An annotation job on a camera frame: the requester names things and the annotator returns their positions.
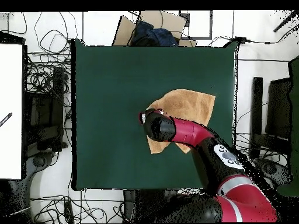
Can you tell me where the open cardboard box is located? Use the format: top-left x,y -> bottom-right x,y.
112,10 -> 198,47

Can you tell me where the white desk top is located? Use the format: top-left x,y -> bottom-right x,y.
0,43 -> 25,180

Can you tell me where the dark blue clothing pile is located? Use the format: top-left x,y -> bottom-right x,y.
130,20 -> 179,47

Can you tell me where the tan terry towel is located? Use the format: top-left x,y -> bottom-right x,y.
145,88 -> 216,155

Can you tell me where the office chair base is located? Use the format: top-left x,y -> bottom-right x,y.
253,157 -> 294,187
24,150 -> 60,223

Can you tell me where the dark green table cloth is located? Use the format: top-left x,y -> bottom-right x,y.
70,38 -> 239,191

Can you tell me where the bluish cable tangle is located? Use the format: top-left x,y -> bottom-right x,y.
177,188 -> 201,195

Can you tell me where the black cable adapter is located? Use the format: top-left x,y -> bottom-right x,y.
234,36 -> 252,44

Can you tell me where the black tripod leg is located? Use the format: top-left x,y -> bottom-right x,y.
272,10 -> 299,33

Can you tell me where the black cable tangle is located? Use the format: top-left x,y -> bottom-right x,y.
30,188 -> 124,223
234,132 -> 289,164
24,11 -> 79,99

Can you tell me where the black power strip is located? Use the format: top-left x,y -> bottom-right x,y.
63,201 -> 75,223

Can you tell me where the dark green draped cloth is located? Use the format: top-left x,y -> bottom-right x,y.
276,55 -> 299,197

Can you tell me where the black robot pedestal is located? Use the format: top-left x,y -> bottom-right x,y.
123,189 -> 141,223

